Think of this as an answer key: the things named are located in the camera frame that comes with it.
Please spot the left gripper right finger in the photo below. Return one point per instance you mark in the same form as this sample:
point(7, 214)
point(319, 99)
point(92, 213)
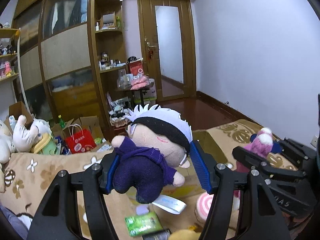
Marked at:
point(259, 215)

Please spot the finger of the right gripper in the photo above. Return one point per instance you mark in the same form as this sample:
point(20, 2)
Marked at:
point(249, 159)
point(293, 151)

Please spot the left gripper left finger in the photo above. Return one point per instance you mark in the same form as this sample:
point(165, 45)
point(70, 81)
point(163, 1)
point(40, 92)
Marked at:
point(57, 216)

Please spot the pink white plush toy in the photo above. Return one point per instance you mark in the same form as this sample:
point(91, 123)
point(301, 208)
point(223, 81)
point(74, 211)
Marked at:
point(262, 145)

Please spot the pink swirl roll plush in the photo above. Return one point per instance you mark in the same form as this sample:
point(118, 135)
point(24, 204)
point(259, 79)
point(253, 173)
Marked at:
point(202, 207)

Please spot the yellow dog plush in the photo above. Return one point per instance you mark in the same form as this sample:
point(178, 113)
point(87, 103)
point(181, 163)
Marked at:
point(191, 233)

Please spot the green tissue pack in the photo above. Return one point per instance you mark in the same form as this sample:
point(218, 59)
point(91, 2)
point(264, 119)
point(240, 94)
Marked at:
point(143, 224)

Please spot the black Face tissue pack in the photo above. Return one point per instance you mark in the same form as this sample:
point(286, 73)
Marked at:
point(159, 235)

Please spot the white-haired purple plush doll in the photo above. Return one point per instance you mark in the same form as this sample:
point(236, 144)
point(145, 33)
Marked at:
point(157, 142)

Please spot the green yellow plush toy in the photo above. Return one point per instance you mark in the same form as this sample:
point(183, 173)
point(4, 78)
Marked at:
point(46, 146)

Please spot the red paper shopping bag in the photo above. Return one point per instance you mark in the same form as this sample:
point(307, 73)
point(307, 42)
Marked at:
point(80, 140)

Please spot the purple item in clear bag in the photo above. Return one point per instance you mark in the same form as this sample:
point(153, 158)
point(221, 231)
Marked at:
point(142, 209)

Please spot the white plush rabbit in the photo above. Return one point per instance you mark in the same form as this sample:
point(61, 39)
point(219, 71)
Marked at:
point(24, 138)

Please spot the green bottle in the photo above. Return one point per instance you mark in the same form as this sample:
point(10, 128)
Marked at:
point(61, 122)

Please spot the open cardboard box on floor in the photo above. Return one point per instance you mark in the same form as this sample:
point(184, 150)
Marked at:
point(90, 123)

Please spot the small dark side table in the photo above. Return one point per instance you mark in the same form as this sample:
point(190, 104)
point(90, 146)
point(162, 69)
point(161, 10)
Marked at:
point(141, 90)

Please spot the basket with striped toys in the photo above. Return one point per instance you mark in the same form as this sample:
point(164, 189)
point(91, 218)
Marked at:
point(118, 110)

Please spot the pink clothes on table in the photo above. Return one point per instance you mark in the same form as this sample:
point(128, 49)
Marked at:
point(139, 82)

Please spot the red bag on table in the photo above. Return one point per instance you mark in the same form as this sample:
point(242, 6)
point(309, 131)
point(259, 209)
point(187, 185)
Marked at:
point(136, 67)

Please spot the yellow rack shelf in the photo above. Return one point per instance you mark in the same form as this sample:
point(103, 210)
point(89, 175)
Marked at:
point(11, 61)

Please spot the wooden door with glass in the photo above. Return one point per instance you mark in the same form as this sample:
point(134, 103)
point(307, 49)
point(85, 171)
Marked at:
point(168, 46)

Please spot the wooden wardrobe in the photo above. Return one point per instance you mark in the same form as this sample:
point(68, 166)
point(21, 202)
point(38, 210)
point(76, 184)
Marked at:
point(57, 63)

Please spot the wooden corner shelf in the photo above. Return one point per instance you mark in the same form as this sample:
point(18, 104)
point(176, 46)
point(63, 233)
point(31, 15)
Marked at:
point(107, 54)

